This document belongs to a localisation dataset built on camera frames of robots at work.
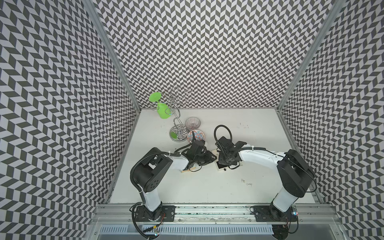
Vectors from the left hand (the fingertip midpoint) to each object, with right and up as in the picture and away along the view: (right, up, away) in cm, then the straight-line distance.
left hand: (216, 160), depth 89 cm
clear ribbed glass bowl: (-15, +22, +19) cm, 33 cm away
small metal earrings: (+16, -12, -6) cm, 21 cm away
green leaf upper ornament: (-35, +37, -5) cm, 52 cm away
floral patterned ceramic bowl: (-11, +13, +13) cm, 22 cm away
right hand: (+4, -2, -1) cm, 5 cm away
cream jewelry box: (0, +4, 0) cm, 4 cm away
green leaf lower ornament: (-32, +30, +2) cm, 44 cm away
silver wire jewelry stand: (-22, +37, -8) cm, 44 cm away
